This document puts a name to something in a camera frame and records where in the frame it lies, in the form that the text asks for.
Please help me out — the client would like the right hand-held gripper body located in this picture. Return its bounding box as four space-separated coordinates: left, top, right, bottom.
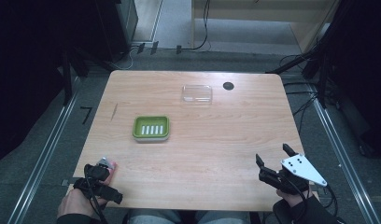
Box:
258 153 329 196

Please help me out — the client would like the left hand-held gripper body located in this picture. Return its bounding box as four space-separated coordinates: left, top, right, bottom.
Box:
73 157 124 205

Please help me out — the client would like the person's right hand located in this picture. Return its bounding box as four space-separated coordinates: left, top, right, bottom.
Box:
275 188 312 208

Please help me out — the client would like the person's right leg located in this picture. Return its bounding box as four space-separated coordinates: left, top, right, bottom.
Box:
194 210 252 224

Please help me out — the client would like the person's leg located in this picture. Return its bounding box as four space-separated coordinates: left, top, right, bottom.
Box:
194 210 252 224
127 209 184 224

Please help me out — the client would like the person's left leg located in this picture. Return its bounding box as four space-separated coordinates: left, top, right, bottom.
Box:
127 209 184 224

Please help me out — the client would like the green slotted soap dish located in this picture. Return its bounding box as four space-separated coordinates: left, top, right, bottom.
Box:
132 115 171 144

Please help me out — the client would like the black metal stand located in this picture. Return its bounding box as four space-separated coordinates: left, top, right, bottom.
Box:
266 40 339 109
56 46 90 106

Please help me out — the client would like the clear plastic lid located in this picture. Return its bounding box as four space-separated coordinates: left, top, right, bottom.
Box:
180 84 214 105

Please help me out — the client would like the black curtain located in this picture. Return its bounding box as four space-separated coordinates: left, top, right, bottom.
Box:
0 0 101 164
316 0 381 158

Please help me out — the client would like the light wooden shelf unit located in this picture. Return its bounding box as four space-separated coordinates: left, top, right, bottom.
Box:
190 0 342 54

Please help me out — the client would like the black cabinet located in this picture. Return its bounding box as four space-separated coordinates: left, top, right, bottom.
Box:
93 0 139 62

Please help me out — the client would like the left hand-held gripper black cable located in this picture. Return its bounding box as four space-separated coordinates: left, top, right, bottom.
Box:
83 163 109 224

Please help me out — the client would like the hand-held gripper black cable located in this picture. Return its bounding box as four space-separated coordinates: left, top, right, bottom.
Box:
285 175 339 222
83 163 109 224

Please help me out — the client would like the right hand-held gripper black cable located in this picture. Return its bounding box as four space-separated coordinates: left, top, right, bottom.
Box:
285 175 339 222

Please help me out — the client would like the metal floor rail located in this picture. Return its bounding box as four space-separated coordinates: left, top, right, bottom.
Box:
7 77 81 224
307 83 381 224

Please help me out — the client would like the white floor cable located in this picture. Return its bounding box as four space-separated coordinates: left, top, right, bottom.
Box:
111 46 140 71

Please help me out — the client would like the black hanging cable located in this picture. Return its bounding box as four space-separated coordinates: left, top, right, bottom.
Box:
180 0 212 52

